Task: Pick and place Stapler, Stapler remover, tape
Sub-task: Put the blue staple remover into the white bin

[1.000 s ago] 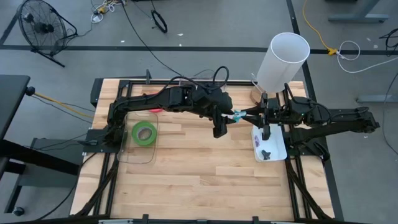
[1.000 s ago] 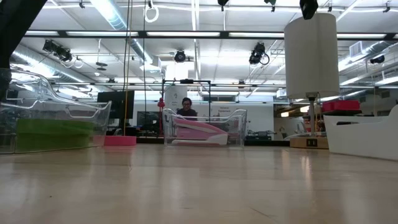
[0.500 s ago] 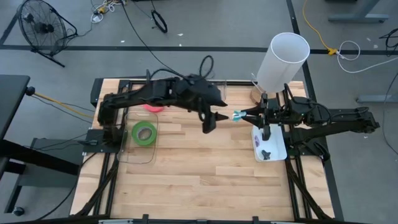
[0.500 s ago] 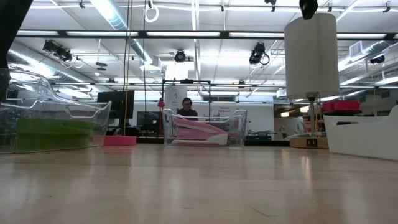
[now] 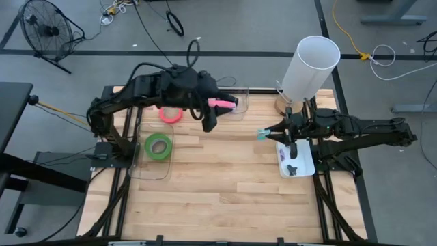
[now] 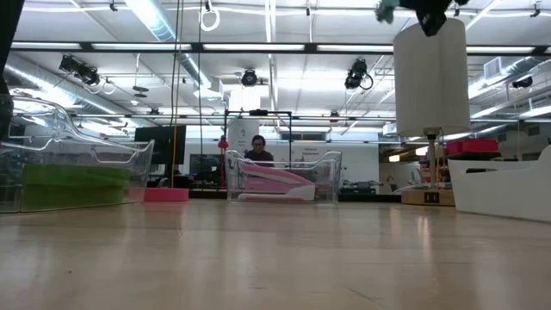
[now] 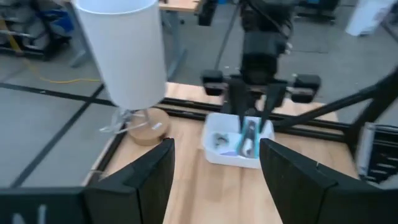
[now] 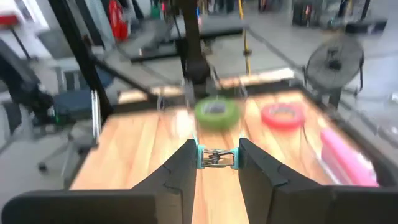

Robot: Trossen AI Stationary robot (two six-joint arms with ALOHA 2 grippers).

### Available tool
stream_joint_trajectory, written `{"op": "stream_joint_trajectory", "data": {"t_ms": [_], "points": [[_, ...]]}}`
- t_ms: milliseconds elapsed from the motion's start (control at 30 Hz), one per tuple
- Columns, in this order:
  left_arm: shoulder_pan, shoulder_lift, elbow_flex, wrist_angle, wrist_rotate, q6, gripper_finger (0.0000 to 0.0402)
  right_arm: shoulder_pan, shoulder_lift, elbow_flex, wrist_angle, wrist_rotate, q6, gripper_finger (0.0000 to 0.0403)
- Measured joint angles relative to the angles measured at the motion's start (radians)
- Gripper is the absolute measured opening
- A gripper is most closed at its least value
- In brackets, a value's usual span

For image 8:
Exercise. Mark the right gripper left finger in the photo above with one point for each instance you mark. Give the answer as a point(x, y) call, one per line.
point(140, 199)

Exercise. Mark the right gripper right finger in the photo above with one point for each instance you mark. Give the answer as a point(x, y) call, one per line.
point(295, 202)

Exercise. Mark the pink stapler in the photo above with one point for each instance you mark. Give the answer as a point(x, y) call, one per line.
point(345, 155)

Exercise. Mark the coral red tape roll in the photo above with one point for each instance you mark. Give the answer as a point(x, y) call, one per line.
point(267, 119)

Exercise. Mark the green tape roll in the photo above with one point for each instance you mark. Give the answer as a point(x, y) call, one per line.
point(217, 127)
point(202, 115)

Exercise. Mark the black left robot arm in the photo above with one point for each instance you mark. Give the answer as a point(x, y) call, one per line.
point(194, 46)

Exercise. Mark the blue office chair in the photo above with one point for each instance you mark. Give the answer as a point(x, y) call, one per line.
point(74, 102)

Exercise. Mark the black floor fan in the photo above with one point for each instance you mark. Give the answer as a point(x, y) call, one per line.
point(334, 62)

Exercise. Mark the black office chair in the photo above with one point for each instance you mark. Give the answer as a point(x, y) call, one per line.
point(18, 84)

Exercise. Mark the red container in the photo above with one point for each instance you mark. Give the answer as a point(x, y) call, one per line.
point(118, 18)

